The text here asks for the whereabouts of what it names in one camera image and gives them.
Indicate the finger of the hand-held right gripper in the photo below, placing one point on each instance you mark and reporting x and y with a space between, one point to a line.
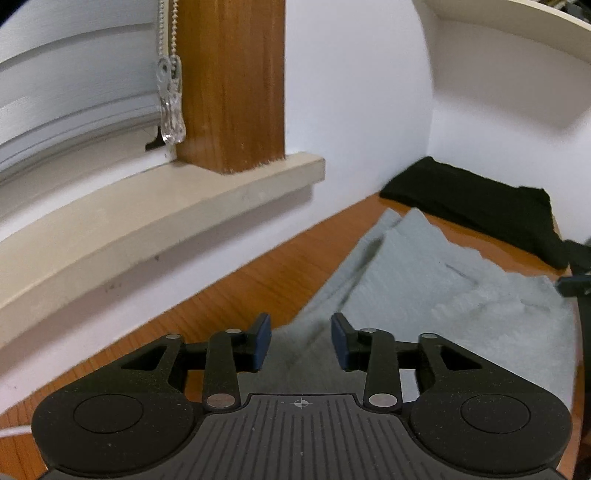
575 285

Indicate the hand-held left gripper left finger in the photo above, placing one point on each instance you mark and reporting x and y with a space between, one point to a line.
263 339

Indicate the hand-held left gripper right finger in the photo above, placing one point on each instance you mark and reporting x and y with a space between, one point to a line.
340 341

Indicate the grey printed sweatshirt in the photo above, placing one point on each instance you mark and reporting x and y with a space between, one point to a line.
438 295

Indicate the black folded garment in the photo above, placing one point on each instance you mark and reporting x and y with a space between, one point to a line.
471 198

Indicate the beige window sill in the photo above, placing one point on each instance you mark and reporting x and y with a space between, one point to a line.
161 217

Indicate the grey window blind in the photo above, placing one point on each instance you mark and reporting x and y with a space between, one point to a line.
69 92

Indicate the wooden window frame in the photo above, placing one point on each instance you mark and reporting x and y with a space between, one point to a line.
231 83

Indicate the cream wall shelf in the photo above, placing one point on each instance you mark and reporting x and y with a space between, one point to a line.
508 32

